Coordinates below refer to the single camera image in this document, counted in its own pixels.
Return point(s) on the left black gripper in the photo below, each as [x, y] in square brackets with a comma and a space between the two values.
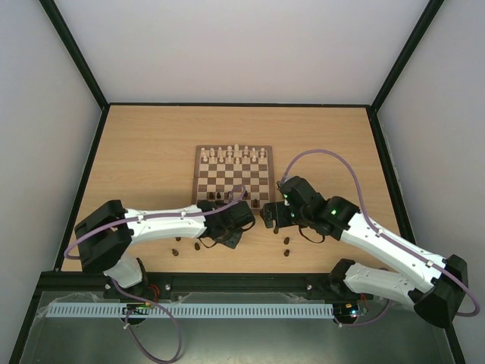
[233, 240]

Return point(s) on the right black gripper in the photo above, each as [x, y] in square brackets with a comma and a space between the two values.
[276, 213]

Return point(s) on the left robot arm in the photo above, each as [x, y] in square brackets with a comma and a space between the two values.
[104, 237]

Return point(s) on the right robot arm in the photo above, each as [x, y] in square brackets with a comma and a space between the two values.
[432, 285]

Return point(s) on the wooden chess board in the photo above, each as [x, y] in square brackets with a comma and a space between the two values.
[225, 173]

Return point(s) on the white king piece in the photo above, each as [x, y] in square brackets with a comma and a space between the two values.
[236, 151]

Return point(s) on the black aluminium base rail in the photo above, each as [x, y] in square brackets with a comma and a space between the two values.
[167, 286]

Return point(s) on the grey slotted cable duct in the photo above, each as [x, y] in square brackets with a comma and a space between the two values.
[192, 311]

